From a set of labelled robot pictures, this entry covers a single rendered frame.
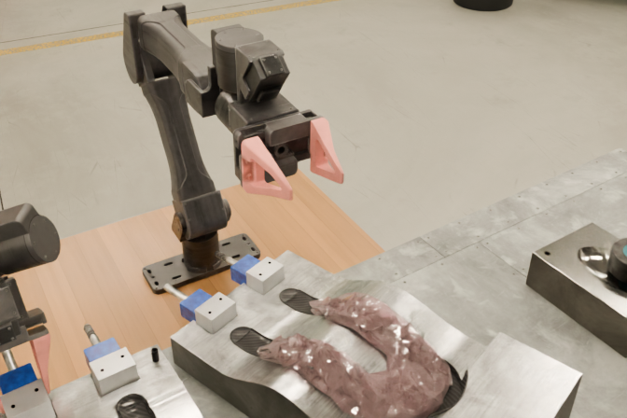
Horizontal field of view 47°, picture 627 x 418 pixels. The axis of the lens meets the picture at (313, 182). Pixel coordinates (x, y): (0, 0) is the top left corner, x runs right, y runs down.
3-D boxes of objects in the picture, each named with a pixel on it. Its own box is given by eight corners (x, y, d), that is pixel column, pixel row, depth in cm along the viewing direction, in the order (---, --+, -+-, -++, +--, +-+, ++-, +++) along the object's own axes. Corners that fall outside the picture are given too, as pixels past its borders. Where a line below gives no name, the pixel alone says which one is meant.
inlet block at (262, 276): (206, 272, 120) (203, 247, 117) (227, 257, 123) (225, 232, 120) (263, 307, 113) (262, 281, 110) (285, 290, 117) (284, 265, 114)
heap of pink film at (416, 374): (243, 360, 100) (241, 319, 96) (324, 293, 112) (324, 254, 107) (399, 464, 87) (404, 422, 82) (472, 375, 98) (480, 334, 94)
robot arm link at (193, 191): (230, 229, 118) (175, 32, 113) (192, 242, 115) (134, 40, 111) (218, 226, 123) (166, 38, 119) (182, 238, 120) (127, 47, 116)
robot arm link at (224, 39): (285, 38, 84) (241, 4, 92) (218, 53, 80) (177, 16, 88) (286, 124, 90) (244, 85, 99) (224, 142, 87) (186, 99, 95)
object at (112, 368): (72, 346, 102) (64, 318, 99) (106, 332, 104) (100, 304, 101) (104, 409, 93) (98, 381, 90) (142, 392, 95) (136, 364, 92)
